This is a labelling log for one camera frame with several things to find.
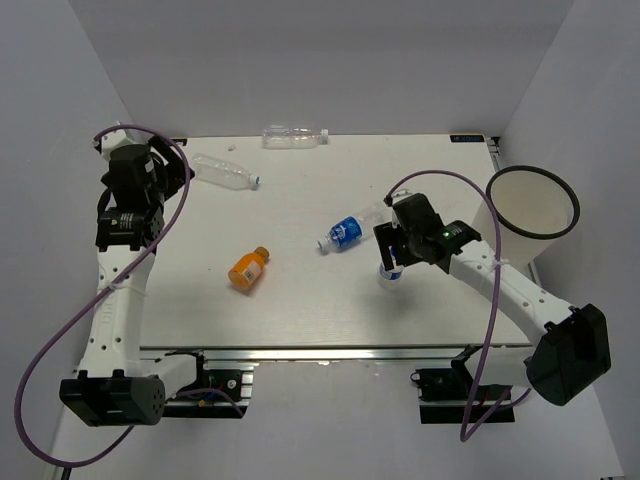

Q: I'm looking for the blue label water bottle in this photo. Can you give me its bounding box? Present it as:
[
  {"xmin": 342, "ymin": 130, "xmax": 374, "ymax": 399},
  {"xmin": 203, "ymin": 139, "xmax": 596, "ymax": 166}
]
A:
[{"xmin": 317, "ymin": 202, "xmax": 391, "ymax": 255}]

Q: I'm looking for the orange juice bottle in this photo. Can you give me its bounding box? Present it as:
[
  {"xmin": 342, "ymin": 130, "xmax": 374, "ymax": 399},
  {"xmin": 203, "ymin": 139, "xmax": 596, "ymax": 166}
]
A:
[{"xmin": 228, "ymin": 246, "xmax": 270, "ymax": 290}]

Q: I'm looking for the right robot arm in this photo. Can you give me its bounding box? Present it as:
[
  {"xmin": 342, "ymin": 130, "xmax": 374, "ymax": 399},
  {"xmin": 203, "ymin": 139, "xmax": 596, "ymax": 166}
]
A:
[{"xmin": 374, "ymin": 193, "xmax": 611, "ymax": 406}]

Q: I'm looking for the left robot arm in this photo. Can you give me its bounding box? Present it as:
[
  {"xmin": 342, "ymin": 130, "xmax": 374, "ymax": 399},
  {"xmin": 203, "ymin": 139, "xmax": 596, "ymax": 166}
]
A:
[{"xmin": 59, "ymin": 134, "xmax": 212, "ymax": 427}]

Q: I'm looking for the white bin black rim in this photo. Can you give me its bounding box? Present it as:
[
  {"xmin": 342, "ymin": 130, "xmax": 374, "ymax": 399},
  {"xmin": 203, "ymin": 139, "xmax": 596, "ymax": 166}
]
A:
[{"xmin": 485, "ymin": 165, "xmax": 580, "ymax": 271}]

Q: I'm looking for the clear bottle near left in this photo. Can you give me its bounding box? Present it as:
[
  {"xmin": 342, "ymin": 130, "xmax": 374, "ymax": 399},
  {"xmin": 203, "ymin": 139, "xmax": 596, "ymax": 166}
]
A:
[{"xmin": 191, "ymin": 154, "xmax": 260, "ymax": 191}]

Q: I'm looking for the black logo sticker right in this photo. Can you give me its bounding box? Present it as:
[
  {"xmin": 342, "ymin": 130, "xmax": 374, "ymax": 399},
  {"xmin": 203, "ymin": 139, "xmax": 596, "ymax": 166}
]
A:
[{"xmin": 449, "ymin": 134, "xmax": 486, "ymax": 143}]

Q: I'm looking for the clear bottle at back wall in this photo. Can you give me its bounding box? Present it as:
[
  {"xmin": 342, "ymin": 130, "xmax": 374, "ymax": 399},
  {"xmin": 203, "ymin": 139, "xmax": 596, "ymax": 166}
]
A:
[{"xmin": 262, "ymin": 126, "xmax": 329, "ymax": 150}]

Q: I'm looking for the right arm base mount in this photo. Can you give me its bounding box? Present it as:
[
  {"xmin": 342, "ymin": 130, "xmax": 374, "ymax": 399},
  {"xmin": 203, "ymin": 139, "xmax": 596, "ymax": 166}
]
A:
[{"xmin": 410, "ymin": 345, "xmax": 515, "ymax": 425}]

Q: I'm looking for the aluminium table rail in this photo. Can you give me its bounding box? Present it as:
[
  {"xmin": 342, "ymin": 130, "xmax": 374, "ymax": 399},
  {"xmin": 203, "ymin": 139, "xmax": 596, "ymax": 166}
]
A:
[{"xmin": 139, "ymin": 344, "xmax": 531, "ymax": 369}]

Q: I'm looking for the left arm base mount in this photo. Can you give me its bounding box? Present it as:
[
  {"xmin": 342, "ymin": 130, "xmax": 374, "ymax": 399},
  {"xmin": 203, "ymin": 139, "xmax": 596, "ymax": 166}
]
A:
[{"xmin": 142, "ymin": 350, "xmax": 255, "ymax": 419}]

